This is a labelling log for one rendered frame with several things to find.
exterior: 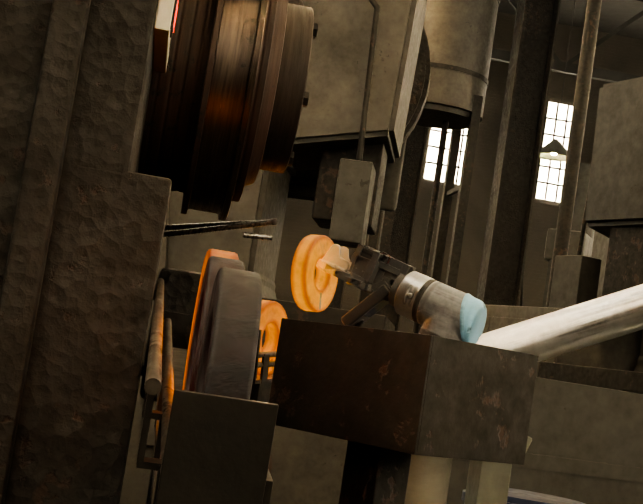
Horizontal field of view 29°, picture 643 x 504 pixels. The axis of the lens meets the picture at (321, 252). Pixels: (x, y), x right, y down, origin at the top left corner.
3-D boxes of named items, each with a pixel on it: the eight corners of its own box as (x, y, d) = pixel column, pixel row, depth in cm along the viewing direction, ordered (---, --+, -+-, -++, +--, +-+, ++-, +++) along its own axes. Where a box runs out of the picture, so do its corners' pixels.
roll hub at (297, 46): (264, 155, 195) (292, -18, 197) (249, 178, 223) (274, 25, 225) (300, 161, 196) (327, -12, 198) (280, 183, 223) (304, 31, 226)
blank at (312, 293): (293, 232, 247) (308, 233, 246) (327, 236, 261) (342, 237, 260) (286, 310, 247) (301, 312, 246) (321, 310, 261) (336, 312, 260)
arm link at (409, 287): (424, 323, 246) (404, 319, 238) (403, 314, 249) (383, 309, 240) (441, 281, 246) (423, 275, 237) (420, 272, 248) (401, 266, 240)
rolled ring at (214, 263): (241, 249, 124) (207, 243, 124) (249, 276, 106) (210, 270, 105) (210, 429, 126) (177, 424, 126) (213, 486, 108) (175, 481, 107)
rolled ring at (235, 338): (254, 262, 106) (216, 256, 106) (269, 286, 88) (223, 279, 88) (218, 475, 107) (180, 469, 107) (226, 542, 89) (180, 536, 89)
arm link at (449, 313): (460, 345, 232) (484, 297, 232) (403, 319, 238) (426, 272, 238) (475, 355, 240) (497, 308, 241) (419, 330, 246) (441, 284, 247)
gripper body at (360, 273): (370, 247, 253) (421, 269, 247) (354, 287, 253) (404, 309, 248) (354, 242, 246) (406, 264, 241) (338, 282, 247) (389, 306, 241)
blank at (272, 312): (244, 389, 255) (258, 391, 254) (231, 323, 248) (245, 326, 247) (280, 349, 267) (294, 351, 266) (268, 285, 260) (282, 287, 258)
